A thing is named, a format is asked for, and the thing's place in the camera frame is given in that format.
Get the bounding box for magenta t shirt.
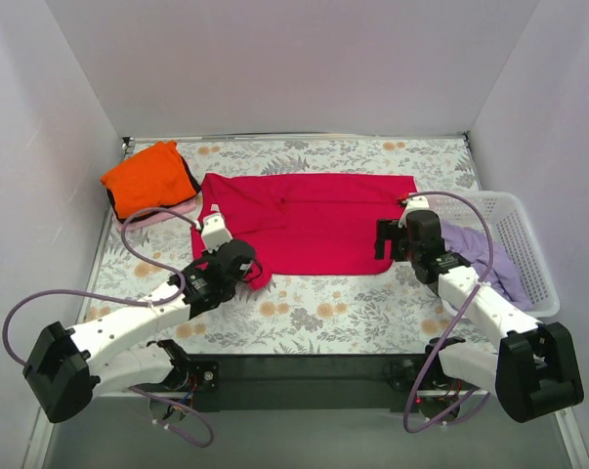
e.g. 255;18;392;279
200;173;417;290

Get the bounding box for folded black t shirt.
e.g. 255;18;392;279
106;154;203;221

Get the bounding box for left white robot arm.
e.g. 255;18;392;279
23;239;256;423

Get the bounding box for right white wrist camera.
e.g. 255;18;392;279
397;193;430;218

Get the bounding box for folded pink t shirt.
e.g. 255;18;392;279
115;155;197;234

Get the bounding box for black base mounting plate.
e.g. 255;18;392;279
132;351;485;416

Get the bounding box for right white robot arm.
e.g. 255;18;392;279
374;209;584;423

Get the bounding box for floral table mat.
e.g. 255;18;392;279
79;138;480;354

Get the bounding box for white plastic basket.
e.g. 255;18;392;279
427;192;560;318

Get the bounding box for lavender t shirt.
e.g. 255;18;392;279
442;220;532;312

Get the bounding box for folded orange t shirt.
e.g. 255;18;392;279
100;141;195;219

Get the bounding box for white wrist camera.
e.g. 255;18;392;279
397;193;430;218
192;212;232;256

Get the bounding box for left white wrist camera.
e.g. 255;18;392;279
192;212;232;256

